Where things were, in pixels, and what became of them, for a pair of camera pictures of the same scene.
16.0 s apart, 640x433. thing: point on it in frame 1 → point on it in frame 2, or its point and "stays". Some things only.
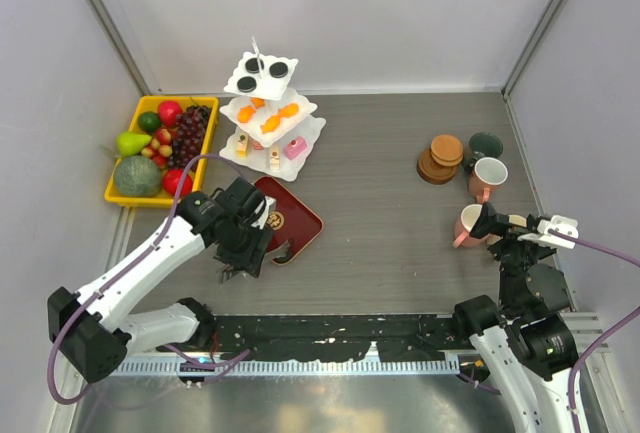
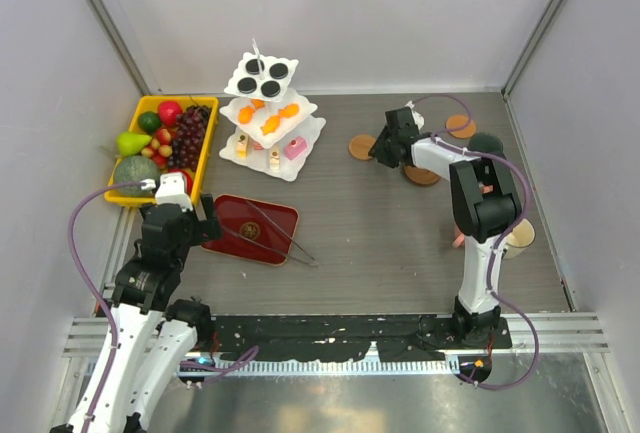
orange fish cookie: (244, 114) stays
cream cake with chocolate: (275, 157) stays
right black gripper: (489, 220) → (377, 149)
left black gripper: (250, 259) → (208, 228)
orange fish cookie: (288, 110) stays
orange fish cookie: (270, 124) stays
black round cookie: (246, 84) stays
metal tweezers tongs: (226, 271) → (313, 262)
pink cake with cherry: (295, 147) stays
